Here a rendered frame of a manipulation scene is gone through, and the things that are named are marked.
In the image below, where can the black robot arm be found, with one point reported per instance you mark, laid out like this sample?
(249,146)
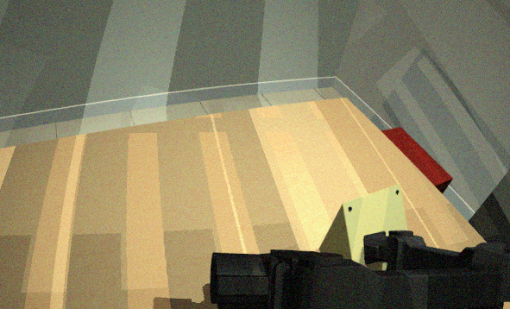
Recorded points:
(416,277)

